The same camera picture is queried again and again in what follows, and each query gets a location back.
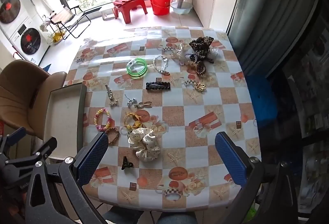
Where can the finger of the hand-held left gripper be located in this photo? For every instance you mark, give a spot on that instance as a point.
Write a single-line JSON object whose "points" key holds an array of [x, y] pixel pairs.
{"points": [[16, 136], [45, 147]]}

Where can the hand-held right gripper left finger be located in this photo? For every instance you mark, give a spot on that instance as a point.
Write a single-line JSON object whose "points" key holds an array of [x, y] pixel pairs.
{"points": [[93, 154]]}

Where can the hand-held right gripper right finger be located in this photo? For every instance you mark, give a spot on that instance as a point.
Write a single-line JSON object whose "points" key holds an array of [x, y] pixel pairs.
{"points": [[230, 159]]}

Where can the grey shallow box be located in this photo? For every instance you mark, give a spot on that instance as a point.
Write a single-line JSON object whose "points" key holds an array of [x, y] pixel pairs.
{"points": [[64, 121]]}

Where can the white polka dot scrunchie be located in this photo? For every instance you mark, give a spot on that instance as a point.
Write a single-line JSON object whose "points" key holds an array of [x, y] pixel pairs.
{"points": [[147, 141]]}

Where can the small black claw clip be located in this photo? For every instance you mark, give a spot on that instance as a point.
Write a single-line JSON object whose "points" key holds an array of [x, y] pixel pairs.
{"points": [[125, 164]]}

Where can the brown padded chair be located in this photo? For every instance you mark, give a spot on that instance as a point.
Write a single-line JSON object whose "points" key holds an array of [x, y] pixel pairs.
{"points": [[20, 90]]}

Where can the pearl hair clip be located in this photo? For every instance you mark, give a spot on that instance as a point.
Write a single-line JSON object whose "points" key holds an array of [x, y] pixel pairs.
{"points": [[114, 103]]}

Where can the silver hair clip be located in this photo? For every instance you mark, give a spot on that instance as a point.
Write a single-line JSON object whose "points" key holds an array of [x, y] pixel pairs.
{"points": [[108, 90]]}

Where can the gold bar hair clip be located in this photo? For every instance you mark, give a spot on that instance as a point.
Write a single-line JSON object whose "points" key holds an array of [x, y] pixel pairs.
{"points": [[145, 104]]}

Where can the gold brooch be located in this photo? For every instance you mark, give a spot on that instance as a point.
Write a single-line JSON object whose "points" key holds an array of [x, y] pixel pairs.
{"points": [[200, 87]]}

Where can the small checkered hair clip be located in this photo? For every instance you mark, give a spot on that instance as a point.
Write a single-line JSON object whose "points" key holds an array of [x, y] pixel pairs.
{"points": [[79, 60]]}

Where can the black beaded hair clip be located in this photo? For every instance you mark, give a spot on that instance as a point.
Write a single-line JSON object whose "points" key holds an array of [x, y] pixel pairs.
{"points": [[158, 86]]}

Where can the white sheer scrunchie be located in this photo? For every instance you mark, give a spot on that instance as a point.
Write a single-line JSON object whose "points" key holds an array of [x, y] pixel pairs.
{"points": [[213, 54]]}

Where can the leopard print scrunchie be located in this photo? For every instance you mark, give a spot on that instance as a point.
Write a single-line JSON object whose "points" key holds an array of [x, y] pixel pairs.
{"points": [[200, 45]]}

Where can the clear hair claw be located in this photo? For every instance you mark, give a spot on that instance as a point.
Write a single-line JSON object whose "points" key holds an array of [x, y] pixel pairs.
{"points": [[181, 52]]}

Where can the white step stool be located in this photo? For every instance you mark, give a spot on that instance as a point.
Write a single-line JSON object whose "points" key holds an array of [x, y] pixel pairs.
{"points": [[106, 12]]}

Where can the red cloth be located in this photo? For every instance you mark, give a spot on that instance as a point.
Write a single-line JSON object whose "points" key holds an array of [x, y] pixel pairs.
{"points": [[123, 0]]}

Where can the light blue basin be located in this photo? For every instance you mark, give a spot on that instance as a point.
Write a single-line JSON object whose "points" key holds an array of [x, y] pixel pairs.
{"points": [[182, 8]]}

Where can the red plastic bucket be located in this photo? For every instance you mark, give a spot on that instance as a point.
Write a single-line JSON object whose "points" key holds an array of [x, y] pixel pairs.
{"points": [[159, 5]]}

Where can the black frame folding chair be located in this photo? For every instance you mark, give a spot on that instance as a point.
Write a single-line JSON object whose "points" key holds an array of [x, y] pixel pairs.
{"points": [[61, 17]]}

